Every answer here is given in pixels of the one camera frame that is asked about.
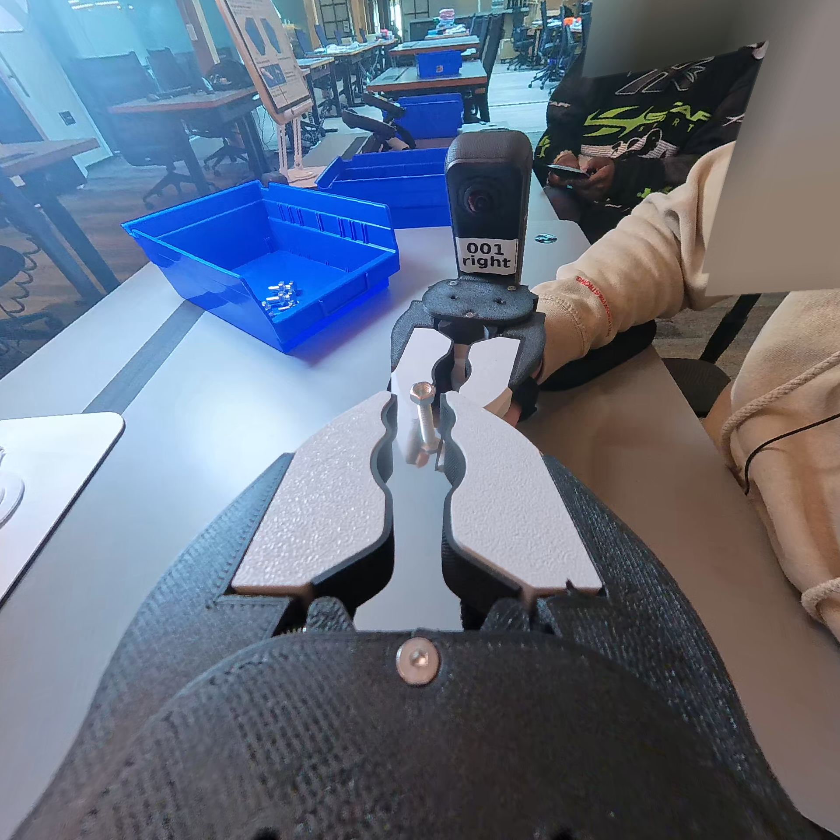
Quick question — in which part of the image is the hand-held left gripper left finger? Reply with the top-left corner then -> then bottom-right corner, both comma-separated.
230,392 -> 397,620

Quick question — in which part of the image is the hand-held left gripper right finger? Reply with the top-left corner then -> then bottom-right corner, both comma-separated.
441,392 -> 607,613

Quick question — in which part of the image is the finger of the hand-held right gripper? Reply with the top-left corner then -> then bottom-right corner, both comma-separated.
389,329 -> 455,395
461,340 -> 521,412

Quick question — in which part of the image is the thin steel screw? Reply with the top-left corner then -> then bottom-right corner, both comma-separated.
405,380 -> 445,468

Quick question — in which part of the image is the blue plastic bin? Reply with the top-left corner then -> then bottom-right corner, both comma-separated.
122,180 -> 401,355
315,147 -> 454,231
415,49 -> 464,80
394,92 -> 464,141

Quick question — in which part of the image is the person's right forearm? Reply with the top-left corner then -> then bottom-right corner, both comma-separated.
532,142 -> 736,384

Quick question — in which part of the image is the black wrist rest pad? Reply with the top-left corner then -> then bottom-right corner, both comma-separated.
539,319 -> 657,392

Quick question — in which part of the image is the black office chair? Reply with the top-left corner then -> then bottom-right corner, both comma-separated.
657,355 -> 736,421

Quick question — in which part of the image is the wooden poster stand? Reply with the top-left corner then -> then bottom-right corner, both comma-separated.
217,0 -> 316,185

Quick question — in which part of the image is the white document stand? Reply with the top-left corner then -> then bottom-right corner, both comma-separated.
0,413 -> 126,605

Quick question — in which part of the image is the person's torso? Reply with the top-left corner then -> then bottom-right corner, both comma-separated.
703,289 -> 840,644

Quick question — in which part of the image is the thin black cable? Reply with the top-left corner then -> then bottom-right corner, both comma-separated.
742,414 -> 840,497

